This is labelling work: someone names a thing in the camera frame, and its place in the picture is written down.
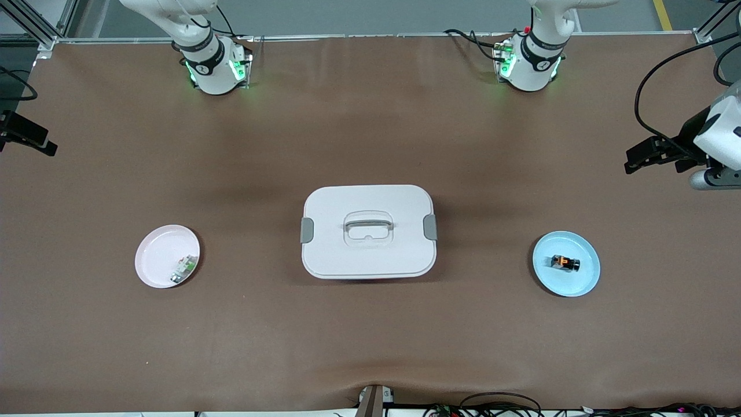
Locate aluminium table edge rail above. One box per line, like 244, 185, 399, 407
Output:
55, 30, 704, 45

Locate pink round plate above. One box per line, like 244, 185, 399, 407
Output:
134, 224, 201, 289

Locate aluminium camera mount post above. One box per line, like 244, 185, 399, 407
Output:
357, 385, 395, 417

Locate black base cables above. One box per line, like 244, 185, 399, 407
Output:
444, 28, 505, 62

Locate white lidded storage box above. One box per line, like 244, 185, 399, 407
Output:
300, 184, 439, 280

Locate blue round plate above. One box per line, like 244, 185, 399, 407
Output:
532, 231, 601, 298

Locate white green push-button switch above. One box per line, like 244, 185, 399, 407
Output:
170, 255, 197, 284

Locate black cable bundle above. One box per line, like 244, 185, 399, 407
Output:
423, 392, 741, 417

